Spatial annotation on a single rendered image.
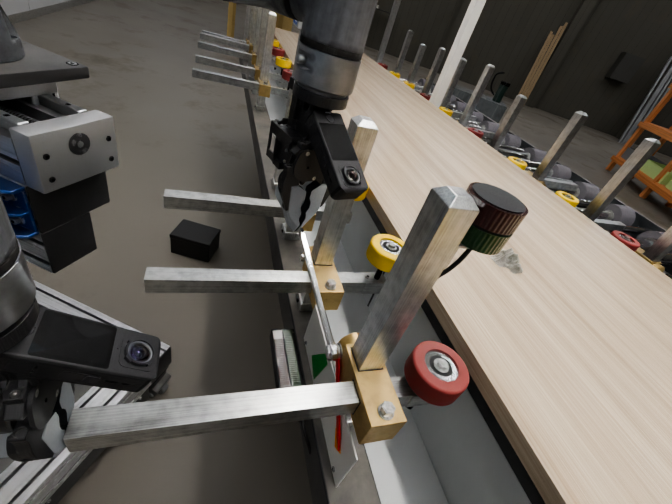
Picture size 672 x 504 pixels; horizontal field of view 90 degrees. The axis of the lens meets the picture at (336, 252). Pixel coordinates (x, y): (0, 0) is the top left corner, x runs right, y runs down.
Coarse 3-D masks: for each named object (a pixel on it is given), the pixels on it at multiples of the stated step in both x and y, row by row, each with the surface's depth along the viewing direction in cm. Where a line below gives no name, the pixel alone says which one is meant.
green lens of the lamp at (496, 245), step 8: (472, 232) 32; (480, 232) 32; (464, 240) 33; (472, 240) 33; (480, 240) 32; (488, 240) 32; (496, 240) 32; (504, 240) 33; (472, 248) 33; (480, 248) 33; (488, 248) 33; (496, 248) 33
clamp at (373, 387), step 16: (352, 336) 49; (352, 352) 47; (352, 368) 45; (384, 368) 46; (368, 384) 44; (384, 384) 44; (368, 400) 42; (384, 400) 43; (352, 416) 44; (368, 416) 40; (400, 416) 41; (368, 432) 40; (384, 432) 42
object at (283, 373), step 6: (276, 330) 67; (276, 336) 66; (282, 336) 66; (276, 342) 65; (282, 342) 65; (276, 348) 64; (282, 348) 64; (276, 354) 63; (282, 354) 63; (282, 360) 62; (282, 366) 61; (282, 372) 60; (282, 378) 59; (288, 378) 60; (282, 384) 59; (288, 384) 59
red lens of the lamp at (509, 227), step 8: (472, 184) 34; (472, 192) 32; (480, 200) 31; (480, 208) 31; (488, 208) 31; (496, 208) 31; (480, 216) 31; (488, 216) 31; (496, 216) 31; (504, 216) 31; (512, 216) 31; (520, 216) 31; (480, 224) 32; (488, 224) 31; (496, 224) 31; (504, 224) 31; (512, 224) 31; (496, 232) 32; (504, 232) 32; (512, 232) 32
